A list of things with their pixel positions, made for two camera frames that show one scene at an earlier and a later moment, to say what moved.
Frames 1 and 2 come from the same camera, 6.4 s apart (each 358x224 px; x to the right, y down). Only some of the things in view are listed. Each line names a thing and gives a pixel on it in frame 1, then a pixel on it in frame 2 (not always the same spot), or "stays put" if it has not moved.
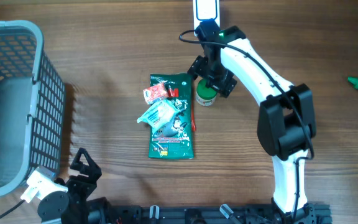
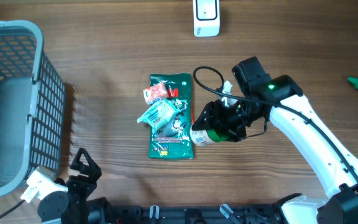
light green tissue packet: (158, 116) stays put
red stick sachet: (192, 118) stays put
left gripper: (94, 172) stays put
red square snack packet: (155, 93) stays put
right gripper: (224, 84) to (219, 107)
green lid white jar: (205, 96) to (202, 134)
